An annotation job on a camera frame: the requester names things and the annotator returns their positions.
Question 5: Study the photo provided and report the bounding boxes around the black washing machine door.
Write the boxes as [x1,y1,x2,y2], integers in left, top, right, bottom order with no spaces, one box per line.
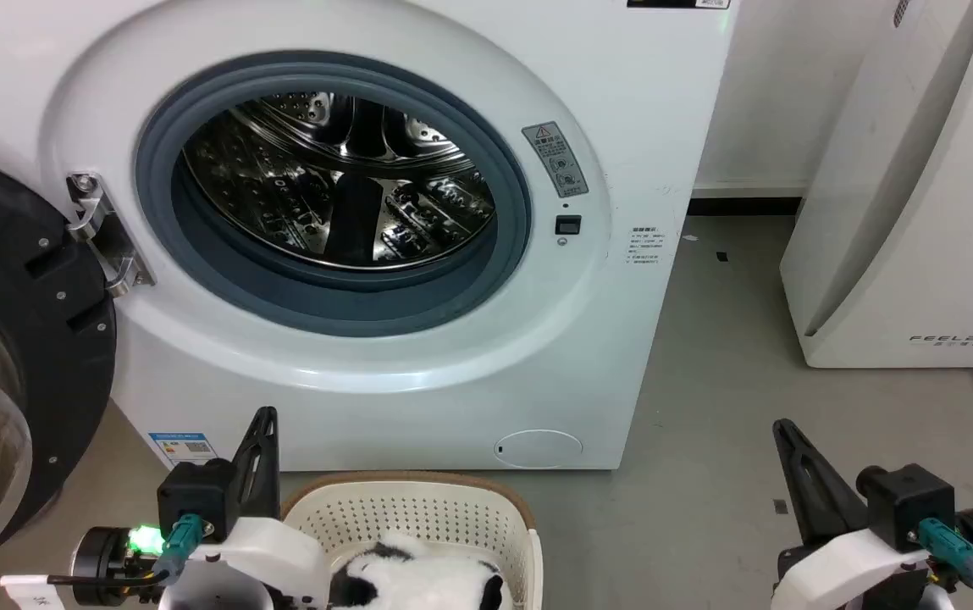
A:
[0,147,119,585]

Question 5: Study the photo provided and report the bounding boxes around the silver metal door hinge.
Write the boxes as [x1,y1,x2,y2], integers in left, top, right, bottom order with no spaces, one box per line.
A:
[66,172,155,298]

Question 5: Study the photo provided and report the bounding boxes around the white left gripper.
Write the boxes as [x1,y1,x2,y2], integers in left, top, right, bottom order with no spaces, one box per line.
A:
[158,407,333,610]

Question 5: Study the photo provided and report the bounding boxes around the grey warning sticker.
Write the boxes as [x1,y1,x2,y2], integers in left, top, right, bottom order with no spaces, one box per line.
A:
[522,121,589,199]

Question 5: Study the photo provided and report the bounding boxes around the white air purifier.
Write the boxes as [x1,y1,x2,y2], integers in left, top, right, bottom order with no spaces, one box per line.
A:
[780,0,973,369]

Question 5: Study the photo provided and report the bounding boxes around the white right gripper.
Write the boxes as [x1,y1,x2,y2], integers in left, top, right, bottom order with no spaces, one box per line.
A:
[771,419,933,610]

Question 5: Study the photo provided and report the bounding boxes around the teal plug left camera cable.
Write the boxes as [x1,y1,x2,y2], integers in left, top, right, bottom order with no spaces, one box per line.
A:
[0,513,203,598]

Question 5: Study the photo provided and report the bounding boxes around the grey rubber door gasket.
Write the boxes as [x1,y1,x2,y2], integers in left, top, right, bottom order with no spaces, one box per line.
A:
[135,51,533,338]

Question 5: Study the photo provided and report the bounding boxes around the black and white plush toy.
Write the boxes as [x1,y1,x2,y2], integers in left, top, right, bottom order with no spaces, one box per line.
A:
[329,530,514,610]

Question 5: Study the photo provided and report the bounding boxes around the blue white energy label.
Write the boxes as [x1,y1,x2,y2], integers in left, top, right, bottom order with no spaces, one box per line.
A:
[148,432,219,469]

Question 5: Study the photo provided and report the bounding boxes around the small printed text label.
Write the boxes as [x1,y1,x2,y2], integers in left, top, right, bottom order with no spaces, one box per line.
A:
[628,225,665,267]

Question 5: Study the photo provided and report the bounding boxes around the teal plug right camera cable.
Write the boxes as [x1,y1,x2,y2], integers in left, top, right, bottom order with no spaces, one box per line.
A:
[917,518,973,610]

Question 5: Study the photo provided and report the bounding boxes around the stainless steel washing machine drum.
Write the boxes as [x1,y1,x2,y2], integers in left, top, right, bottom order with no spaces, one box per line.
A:
[182,91,497,272]

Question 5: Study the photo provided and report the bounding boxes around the oval filter access cover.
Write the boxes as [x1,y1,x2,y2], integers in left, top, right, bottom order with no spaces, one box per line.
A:
[494,429,584,469]

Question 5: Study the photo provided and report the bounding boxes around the white front-load washing machine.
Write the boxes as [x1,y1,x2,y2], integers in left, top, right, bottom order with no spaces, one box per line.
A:
[0,0,742,472]

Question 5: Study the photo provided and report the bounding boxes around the white perforated laundry basket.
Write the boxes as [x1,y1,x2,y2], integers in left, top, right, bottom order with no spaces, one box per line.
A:
[280,472,545,610]

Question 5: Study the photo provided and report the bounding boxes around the teal plug camera cable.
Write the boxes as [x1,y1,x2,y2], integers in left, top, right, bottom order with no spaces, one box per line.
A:
[917,518,973,610]
[0,513,203,598]

